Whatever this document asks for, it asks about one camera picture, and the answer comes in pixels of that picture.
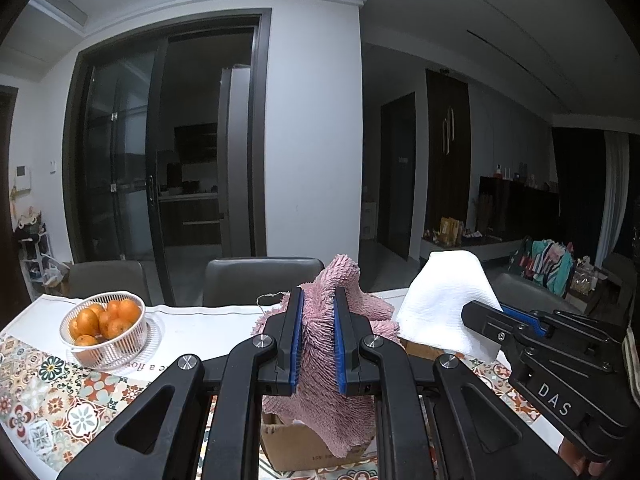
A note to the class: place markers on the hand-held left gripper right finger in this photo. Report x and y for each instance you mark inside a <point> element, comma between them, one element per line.
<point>341,340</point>

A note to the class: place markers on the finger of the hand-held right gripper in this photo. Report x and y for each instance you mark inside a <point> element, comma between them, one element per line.
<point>482,322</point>
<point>530,321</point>

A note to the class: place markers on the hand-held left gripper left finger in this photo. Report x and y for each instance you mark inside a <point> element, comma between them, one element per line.
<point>296,340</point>

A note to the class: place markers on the white cloth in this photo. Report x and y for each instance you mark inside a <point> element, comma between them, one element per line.
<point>445,300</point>

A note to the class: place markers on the pink chenille cloth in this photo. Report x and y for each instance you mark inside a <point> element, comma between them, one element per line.
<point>345,280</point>

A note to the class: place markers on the brown cardboard box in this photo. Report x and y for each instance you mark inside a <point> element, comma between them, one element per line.
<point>285,445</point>

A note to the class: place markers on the person's right hand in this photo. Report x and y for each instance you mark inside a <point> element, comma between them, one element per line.
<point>585,465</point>

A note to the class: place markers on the grey dining chair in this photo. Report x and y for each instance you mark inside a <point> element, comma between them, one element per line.
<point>530,292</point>
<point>107,280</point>
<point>260,280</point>

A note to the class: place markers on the colourful clothes pile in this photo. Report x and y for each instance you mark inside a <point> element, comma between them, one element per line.
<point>545,265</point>

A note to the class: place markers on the clear wrapped gift bag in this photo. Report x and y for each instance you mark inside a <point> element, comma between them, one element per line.
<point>585,277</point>

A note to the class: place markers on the low white cabinet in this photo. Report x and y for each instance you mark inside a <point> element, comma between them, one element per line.
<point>470,250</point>

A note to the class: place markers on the yellow gift box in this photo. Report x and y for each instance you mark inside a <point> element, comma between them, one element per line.
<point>450,231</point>

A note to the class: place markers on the dark television unit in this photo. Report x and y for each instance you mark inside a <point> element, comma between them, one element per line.
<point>520,207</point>

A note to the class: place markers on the dark curtain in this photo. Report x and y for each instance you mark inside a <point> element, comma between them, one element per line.
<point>580,190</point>

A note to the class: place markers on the tall brown cabinet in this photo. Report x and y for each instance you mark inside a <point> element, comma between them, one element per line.
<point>447,160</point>

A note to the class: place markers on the dark interior door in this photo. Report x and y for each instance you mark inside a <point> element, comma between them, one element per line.
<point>397,175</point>

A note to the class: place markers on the white slotted plastic basket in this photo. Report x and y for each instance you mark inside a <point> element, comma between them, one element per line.
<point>112,352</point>

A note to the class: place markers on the pile of oranges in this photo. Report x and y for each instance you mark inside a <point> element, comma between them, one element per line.
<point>112,322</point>

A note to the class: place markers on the silver refrigerator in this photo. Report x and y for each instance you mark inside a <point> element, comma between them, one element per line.
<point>235,160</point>

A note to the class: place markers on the dark framed sliding glass door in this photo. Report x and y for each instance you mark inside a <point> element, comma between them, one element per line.
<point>125,160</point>

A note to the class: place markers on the patterned table mat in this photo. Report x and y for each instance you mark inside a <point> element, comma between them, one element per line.
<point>50,395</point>

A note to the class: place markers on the cluttered shoe rack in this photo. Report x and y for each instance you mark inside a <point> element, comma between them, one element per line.
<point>35,255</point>

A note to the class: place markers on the dark wooden door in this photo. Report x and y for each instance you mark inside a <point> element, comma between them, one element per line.
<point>6,210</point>

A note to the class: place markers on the white wall intercom panel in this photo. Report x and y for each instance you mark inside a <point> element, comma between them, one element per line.
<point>22,177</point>

